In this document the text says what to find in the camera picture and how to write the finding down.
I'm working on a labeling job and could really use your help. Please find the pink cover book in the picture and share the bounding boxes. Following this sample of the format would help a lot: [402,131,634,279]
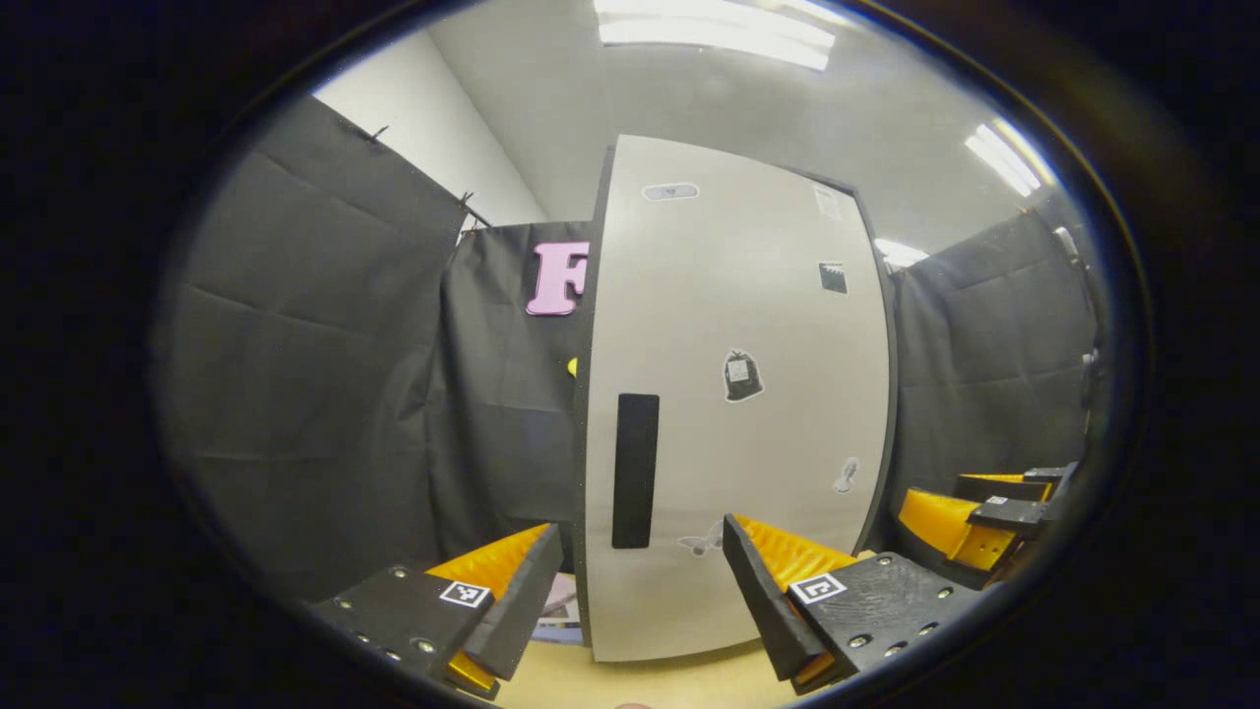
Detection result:
[543,574,582,623]

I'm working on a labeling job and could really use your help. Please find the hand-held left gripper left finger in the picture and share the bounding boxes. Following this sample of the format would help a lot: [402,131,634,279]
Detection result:
[310,522,567,702]

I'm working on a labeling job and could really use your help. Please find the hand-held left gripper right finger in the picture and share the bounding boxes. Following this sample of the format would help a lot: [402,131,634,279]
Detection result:
[722,512,985,695]

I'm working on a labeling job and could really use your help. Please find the black backdrop cloth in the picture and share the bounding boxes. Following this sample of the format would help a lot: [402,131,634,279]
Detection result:
[153,94,1108,602]

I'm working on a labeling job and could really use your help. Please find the ceiling light panel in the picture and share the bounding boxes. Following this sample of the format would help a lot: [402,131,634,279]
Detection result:
[965,118,1042,198]
[594,0,838,72]

